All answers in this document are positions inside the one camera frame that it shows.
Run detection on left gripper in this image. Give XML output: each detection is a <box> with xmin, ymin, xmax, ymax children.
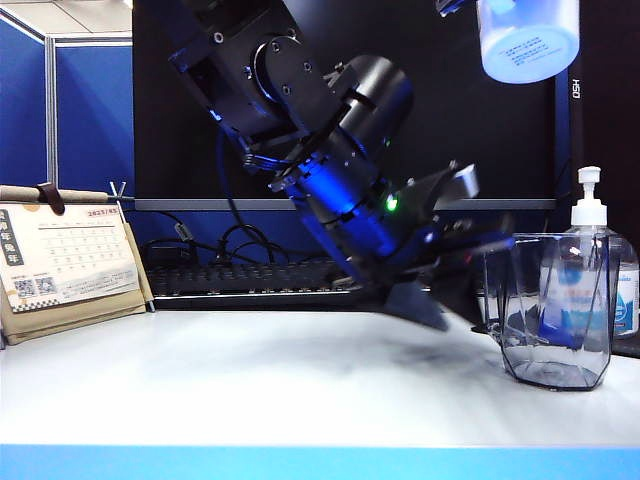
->
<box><xmin>344</xmin><ymin>167</ymin><xmax>516</xmax><ymax>332</ymax></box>

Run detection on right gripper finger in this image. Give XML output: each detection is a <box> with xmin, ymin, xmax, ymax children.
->
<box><xmin>437</xmin><ymin>0</ymin><xmax>471</xmax><ymax>19</ymax></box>

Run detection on white ceramic mug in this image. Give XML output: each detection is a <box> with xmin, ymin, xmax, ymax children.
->
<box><xmin>475</xmin><ymin>0</ymin><xmax>581</xmax><ymax>85</ymax></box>

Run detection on transparent faceted plastic cup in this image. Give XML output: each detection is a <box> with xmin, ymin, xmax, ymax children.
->
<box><xmin>482</xmin><ymin>232</ymin><xmax>614</xmax><ymax>392</ymax></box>

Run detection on black AOC monitor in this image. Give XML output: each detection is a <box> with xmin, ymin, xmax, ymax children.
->
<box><xmin>132</xmin><ymin>0</ymin><xmax>557</xmax><ymax>214</ymax></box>

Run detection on clear hand sanitizer pump bottle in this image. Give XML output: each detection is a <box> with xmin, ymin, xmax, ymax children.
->
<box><xmin>542</xmin><ymin>166</ymin><xmax>640</xmax><ymax>342</ymax></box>

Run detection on black HSD monitor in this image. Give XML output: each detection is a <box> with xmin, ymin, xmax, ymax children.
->
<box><xmin>567</xmin><ymin>0</ymin><xmax>640</xmax><ymax>242</ymax></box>

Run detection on black mouse pad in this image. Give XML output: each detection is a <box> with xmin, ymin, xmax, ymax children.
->
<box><xmin>470</xmin><ymin>319</ymin><xmax>640</xmax><ymax>359</ymax></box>

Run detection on black keyboard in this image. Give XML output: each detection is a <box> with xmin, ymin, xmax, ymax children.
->
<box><xmin>147</xmin><ymin>257</ymin><xmax>386</xmax><ymax>310</ymax></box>

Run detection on small metal clip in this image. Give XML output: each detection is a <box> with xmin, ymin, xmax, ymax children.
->
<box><xmin>109</xmin><ymin>181</ymin><xmax>136</xmax><ymax>204</ymax></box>

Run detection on wooden rod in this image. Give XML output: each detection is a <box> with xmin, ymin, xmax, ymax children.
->
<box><xmin>0</xmin><ymin>184</ymin><xmax>112</xmax><ymax>204</ymax></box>

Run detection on beige desk calendar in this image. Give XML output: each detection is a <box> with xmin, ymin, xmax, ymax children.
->
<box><xmin>0</xmin><ymin>199</ymin><xmax>156</xmax><ymax>347</ymax></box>

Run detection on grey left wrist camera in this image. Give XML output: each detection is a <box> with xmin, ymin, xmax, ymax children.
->
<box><xmin>449</xmin><ymin>162</ymin><xmax>480</xmax><ymax>200</ymax></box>

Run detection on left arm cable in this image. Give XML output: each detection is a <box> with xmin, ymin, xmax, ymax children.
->
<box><xmin>215</xmin><ymin>127</ymin><xmax>261</xmax><ymax>251</ymax></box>

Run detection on black cable with ferrite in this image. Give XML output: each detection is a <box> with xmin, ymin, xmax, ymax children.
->
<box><xmin>172</xmin><ymin>219</ymin><xmax>196</xmax><ymax>246</ymax></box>

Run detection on brown leather strap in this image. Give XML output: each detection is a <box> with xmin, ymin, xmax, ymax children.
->
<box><xmin>36</xmin><ymin>182</ymin><xmax>68</xmax><ymax>216</ymax></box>

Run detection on grey partition post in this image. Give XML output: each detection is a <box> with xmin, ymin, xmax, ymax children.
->
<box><xmin>46</xmin><ymin>35</ymin><xmax>59</xmax><ymax>187</ymax></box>

